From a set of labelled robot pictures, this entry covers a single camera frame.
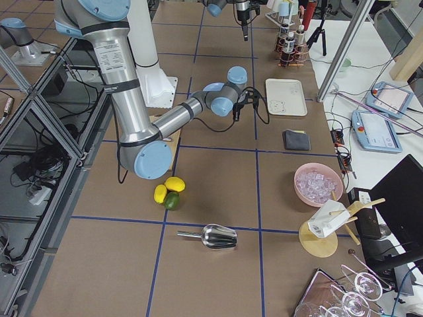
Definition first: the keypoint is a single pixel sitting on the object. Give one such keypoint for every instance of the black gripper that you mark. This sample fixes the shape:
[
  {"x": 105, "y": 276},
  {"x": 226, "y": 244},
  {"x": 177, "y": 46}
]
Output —
[
  {"x": 242, "y": 14},
  {"x": 237, "y": 108}
]

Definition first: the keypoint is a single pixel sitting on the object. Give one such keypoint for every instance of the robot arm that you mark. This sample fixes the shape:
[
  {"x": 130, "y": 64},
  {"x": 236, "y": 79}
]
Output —
[
  {"x": 121, "y": 35},
  {"x": 215, "y": 8}
]

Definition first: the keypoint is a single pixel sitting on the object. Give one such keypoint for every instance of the cream bear tray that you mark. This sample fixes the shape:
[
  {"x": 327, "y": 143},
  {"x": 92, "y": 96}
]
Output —
[{"x": 285, "y": 97}]

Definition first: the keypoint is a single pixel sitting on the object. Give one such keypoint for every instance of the tea bottle near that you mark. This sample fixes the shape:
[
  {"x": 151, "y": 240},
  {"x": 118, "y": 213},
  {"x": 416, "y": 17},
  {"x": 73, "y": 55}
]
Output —
[{"x": 284, "y": 30}]

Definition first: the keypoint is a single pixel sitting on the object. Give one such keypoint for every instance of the tea bottle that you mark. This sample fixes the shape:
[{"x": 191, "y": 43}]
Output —
[
  {"x": 289, "y": 43},
  {"x": 299, "y": 35},
  {"x": 284, "y": 30}
]

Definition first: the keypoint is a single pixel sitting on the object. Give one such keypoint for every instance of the blue cup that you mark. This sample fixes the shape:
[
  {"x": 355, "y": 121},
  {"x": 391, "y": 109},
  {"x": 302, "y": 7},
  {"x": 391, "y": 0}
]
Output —
[{"x": 284, "y": 8}]

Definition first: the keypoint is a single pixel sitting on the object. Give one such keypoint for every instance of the tea bottle middle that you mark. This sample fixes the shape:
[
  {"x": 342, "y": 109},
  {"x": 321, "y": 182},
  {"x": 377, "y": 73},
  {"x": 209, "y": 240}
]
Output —
[{"x": 289, "y": 43}]

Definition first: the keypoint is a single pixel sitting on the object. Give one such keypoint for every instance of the tea bottle far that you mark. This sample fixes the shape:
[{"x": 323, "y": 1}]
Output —
[{"x": 299, "y": 35}]

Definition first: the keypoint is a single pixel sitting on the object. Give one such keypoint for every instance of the grey folded cloth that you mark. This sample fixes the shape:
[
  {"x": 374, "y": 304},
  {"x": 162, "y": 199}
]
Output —
[{"x": 294, "y": 140}]

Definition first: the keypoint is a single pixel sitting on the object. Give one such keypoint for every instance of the red cylinder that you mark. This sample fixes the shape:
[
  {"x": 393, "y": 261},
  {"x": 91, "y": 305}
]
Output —
[{"x": 308, "y": 13}]

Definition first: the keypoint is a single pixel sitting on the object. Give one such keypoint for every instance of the black tripod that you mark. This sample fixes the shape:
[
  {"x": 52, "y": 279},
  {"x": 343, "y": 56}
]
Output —
[{"x": 320, "y": 29}]

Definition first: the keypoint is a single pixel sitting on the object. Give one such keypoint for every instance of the long pink rod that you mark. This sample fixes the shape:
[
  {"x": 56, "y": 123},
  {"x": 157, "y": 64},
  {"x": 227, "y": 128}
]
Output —
[{"x": 374, "y": 111}]

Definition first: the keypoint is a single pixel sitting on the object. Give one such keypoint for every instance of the wooden cutting board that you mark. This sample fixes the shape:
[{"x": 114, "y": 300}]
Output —
[{"x": 172, "y": 142}]

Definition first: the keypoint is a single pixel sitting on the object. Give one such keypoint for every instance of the green small bowl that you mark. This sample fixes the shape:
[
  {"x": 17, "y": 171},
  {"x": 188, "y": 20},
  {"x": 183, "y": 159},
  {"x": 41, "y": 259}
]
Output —
[{"x": 346, "y": 65}]

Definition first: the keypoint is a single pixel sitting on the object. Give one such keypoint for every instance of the pink bowl of ice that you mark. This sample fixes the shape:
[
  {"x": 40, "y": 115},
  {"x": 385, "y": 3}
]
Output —
[{"x": 316, "y": 183}]

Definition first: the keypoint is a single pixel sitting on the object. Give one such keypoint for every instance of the yellow lemon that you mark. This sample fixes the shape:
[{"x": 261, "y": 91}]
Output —
[
  {"x": 160, "y": 193},
  {"x": 175, "y": 184}
]

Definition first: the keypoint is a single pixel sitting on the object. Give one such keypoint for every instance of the teach pendant near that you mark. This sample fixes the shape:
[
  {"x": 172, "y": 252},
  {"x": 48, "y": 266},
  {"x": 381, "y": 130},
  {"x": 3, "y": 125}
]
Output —
[{"x": 374, "y": 132}]

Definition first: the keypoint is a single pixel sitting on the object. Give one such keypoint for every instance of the teach pendant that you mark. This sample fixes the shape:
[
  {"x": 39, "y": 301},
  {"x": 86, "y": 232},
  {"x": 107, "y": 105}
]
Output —
[
  {"x": 389, "y": 99},
  {"x": 374, "y": 132}
]

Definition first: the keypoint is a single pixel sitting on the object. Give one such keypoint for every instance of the green lime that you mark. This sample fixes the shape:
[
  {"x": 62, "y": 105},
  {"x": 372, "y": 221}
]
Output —
[{"x": 172, "y": 200}]

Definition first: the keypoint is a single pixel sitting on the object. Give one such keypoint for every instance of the teach pendant far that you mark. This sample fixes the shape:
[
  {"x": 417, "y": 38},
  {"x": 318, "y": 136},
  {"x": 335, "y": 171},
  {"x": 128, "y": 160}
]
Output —
[{"x": 389, "y": 99}]

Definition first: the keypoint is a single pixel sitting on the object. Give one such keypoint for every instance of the metal ice scoop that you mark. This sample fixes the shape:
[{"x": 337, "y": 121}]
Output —
[{"x": 214, "y": 236}]

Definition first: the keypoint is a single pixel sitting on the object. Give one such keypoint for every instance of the black monitor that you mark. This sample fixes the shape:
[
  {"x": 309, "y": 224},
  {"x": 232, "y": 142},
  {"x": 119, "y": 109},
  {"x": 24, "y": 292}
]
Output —
[{"x": 402, "y": 212}]

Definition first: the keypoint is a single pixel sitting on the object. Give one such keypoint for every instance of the wine glass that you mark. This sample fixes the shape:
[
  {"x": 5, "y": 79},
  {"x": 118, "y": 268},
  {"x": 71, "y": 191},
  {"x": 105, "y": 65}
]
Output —
[{"x": 364, "y": 283}]

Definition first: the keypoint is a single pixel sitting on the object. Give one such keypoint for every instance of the white wire cup rack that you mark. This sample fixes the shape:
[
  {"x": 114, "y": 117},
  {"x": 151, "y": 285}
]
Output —
[{"x": 275, "y": 18}]

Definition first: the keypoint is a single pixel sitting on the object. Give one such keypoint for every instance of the copper wire bottle rack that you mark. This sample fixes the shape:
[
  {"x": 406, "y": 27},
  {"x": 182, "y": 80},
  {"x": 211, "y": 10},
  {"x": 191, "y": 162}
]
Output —
[{"x": 297, "y": 58}]

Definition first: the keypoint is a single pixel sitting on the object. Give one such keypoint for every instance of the aluminium frame post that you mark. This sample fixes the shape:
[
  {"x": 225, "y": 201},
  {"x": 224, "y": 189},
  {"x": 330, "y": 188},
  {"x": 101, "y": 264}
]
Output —
[{"x": 341, "y": 53}]

